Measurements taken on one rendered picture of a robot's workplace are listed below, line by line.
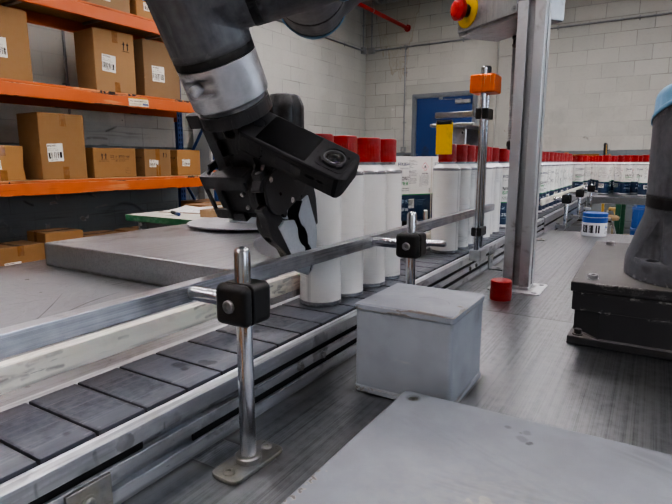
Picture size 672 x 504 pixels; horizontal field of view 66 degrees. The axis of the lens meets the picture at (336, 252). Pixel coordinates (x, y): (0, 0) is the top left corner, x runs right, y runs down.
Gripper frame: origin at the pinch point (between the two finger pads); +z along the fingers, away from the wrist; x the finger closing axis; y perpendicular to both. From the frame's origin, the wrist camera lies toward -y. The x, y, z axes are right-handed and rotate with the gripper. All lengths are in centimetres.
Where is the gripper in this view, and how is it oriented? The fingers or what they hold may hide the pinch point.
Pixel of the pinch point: (310, 264)
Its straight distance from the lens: 60.5
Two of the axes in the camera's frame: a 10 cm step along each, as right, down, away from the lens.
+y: -8.5, -0.9, 5.1
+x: -4.5, 6.2, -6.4
